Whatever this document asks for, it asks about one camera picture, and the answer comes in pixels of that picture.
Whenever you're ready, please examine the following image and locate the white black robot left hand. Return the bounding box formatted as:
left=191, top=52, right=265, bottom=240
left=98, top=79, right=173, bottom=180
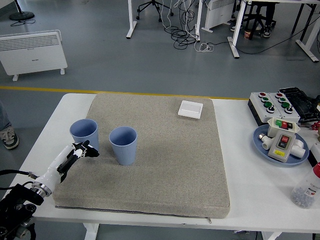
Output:
left=34, top=140, right=100, bottom=187

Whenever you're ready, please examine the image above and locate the blue ribbed plastic cup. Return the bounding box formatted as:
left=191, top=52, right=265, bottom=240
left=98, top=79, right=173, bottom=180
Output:
left=69, top=118, right=100, bottom=154
left=108, top=126, right=139, bottom=166

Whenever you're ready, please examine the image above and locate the grey-brown cushion mat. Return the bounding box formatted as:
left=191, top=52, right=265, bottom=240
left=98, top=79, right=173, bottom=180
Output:
left=52, top=92, right=231, bottom=219

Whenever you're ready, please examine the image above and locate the large white panel heater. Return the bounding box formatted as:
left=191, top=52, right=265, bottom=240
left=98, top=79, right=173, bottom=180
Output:
left=0, top=29, right=69, bottom=82

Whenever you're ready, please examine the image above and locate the black round stand base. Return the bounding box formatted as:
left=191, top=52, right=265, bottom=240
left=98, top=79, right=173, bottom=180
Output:
left=9, top=0, right=36, bottom=22

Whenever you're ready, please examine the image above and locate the white desk leg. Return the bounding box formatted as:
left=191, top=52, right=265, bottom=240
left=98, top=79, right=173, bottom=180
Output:
left=195, top=0, right=204, bottom=42
left=295, top=0, right=320, bottom=63
left=226, top=0, right=248, bottom=59
left=125, top=0, right=138, bottom=39

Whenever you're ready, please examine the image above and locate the black office chair base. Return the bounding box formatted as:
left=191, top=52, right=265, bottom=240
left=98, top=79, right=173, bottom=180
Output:
left=136, top=0, right=175, bottom=23

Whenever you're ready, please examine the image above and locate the white table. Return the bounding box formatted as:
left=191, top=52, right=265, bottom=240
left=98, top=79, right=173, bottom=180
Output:
left=0, top=92, right=320, bottom=240

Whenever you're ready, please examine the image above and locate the white button control box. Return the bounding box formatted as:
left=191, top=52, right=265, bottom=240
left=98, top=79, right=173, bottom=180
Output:
left=267, top=91, right=302, bottom=123
left=250, top=91, right=283, bottom=121

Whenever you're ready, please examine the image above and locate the white fitting with metal end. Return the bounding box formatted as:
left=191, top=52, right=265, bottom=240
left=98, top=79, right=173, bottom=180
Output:
left=258, top=133, right=275, bottom=151

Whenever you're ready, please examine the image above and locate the small white panel heater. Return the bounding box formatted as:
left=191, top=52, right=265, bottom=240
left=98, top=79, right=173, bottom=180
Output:
left=201, top=0, right=237, bottom=34

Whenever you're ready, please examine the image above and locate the blue plate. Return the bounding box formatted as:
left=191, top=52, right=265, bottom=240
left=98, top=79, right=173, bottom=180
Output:
left=253, top=124, right=310, bottom=168

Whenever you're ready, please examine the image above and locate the white pipe tee fitting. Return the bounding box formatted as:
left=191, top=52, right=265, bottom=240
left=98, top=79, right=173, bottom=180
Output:
left=291, top=138, right=309, bottom=160

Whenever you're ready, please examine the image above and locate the clear bottle with red cap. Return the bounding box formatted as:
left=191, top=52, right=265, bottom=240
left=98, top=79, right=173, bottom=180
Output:
left=290, top=162, right=320, bottom=210

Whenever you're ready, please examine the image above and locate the seated person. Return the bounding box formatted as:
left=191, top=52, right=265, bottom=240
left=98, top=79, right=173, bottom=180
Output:
left=229, top=0, right=277, bottom=39

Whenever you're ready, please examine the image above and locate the black stool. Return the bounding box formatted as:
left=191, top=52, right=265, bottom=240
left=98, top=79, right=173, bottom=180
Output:
left=243, top=0, right=266, bottom=41

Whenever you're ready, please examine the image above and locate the black plastic tray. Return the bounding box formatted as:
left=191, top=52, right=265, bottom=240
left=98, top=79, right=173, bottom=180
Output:
left=278, top=86, right=320, bottom=123

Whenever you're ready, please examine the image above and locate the white wall switch panel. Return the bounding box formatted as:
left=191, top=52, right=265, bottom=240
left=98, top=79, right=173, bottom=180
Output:
left=177, top=100, right=204, bottom=120

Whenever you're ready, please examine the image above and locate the black cable bundle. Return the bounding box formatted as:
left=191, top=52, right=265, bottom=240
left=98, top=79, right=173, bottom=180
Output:
left=163, top=0, right=201, bottom=50

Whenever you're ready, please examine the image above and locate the white cable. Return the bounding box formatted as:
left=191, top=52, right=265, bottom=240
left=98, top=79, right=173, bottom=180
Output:
left=194, top=41, right=215, bottom=53

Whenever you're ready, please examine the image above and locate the cream green-red button switch box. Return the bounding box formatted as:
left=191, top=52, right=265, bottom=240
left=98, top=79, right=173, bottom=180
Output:
left=266, top=117, right=301, bottom=137

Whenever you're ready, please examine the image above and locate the beige red-black push-button switch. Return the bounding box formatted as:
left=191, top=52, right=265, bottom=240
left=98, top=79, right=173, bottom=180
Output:
left=268, top=131, right=297, bottom=162

